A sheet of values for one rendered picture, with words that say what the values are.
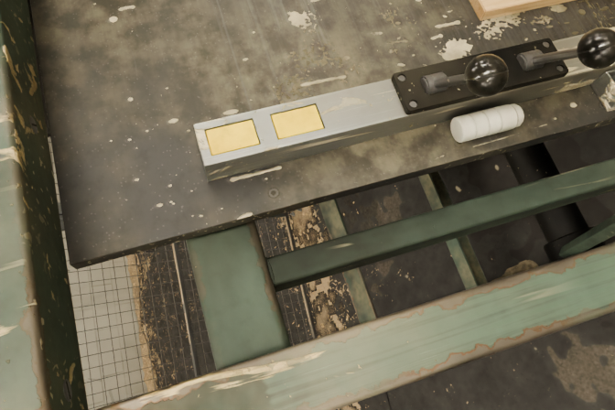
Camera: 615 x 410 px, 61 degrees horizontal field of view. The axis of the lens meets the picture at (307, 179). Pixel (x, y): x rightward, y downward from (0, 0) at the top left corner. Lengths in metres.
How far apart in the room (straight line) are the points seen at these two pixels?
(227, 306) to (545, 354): 1.82
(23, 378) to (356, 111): 0.38
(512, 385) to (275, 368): 1.96
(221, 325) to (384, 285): 2.15
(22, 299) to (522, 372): 2.07
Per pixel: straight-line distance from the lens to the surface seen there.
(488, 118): 0.62
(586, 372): 2.23
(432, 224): 0.64
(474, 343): 0.51
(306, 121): 0.56
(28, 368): 0.46
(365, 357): 0.48
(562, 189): 0.72
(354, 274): 1.69
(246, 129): 0.55
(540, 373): 2.31
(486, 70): 0.49
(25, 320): 0.46
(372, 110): 0.57
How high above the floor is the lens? 1.97
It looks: 40 degrees down
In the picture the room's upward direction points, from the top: 90 degrees counter-clockwise
